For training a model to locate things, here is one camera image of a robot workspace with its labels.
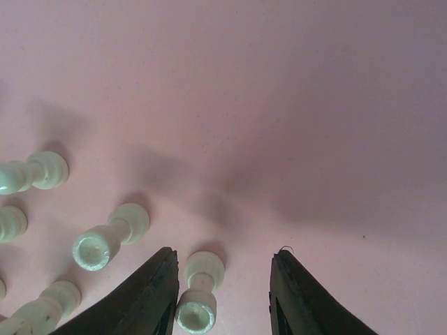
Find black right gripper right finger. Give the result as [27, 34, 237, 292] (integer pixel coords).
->
[269, 249, 376, 335]

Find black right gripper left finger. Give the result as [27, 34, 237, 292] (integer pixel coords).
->
[52, 247, 179, 335]

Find white chess rook piece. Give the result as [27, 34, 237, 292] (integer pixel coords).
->
[72, 203, 150, 271]
[175, 251, 225, 334]

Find white chess king piece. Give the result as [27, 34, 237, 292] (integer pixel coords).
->
[1, 281, 82, 335]

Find white chess knight piece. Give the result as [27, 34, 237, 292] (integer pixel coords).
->
[1, 206, 28, 244]

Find white chess bishop piece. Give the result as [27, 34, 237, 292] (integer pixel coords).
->
[1, 151, 69, 195]

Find pink plastic tray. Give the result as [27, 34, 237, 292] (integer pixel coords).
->
[1, 1, 446, 334]

